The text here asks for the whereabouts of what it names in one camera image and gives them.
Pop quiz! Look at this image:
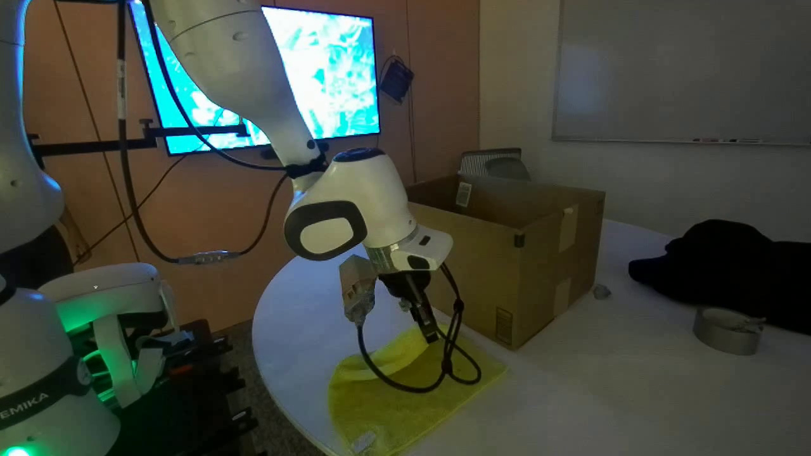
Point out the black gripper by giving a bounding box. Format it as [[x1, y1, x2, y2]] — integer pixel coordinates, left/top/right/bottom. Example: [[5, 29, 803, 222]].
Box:
[[376, 267, 443, 348]]

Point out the yellow cloth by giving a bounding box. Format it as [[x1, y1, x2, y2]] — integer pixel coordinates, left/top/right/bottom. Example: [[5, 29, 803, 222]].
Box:
[[327, 324, 513, 456]]

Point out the open cardboard box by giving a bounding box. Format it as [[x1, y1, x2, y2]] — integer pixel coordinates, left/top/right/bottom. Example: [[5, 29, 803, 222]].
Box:
[[405, 173, 609, 353]]

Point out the gray chair back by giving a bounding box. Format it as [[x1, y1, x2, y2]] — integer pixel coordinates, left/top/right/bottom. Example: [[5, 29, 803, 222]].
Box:
[[458, 148, 536, 184]]

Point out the gray tape roll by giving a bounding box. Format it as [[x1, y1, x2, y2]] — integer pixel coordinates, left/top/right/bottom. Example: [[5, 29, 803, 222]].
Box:
[[692, 305, 770, 357]]

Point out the black jacket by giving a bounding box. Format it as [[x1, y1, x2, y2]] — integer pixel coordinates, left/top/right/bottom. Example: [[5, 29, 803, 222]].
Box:
[[630, 219, 811, 338]]

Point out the whiteboard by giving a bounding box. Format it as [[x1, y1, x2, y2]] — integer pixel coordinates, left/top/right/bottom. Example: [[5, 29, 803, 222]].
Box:
[[552, 0, 811, 153]]

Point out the black wall device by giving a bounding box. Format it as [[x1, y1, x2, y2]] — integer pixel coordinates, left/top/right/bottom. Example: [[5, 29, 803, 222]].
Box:
[[380, 56, 419, 106]]

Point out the wall monitor screen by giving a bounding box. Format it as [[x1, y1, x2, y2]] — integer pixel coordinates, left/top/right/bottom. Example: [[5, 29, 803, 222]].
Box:
[[124, 3, 382, 160]]

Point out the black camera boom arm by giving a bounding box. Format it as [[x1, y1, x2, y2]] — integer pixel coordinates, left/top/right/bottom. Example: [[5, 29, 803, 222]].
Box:
[[26, 116, 257, 165]]

